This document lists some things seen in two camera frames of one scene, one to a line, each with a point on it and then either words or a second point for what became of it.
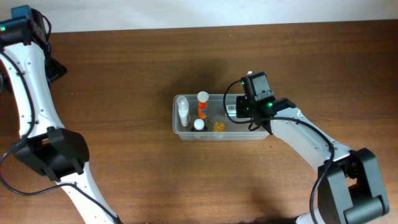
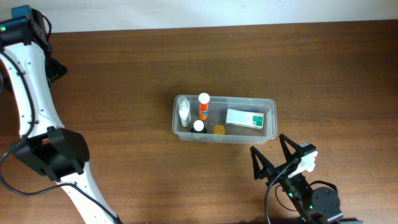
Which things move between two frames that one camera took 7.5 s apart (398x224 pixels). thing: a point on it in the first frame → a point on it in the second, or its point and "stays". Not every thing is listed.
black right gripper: [241, 111] → [280, 170]
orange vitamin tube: [203, 98] stays
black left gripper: [55, 71] stays
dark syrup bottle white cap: [199, 126] stays
